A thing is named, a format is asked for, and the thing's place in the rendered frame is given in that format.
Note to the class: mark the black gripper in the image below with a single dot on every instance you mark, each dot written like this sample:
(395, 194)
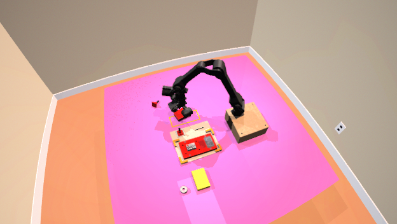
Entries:
(187, 111)

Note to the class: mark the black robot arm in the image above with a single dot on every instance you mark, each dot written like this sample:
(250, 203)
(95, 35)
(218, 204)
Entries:
(219, 71)

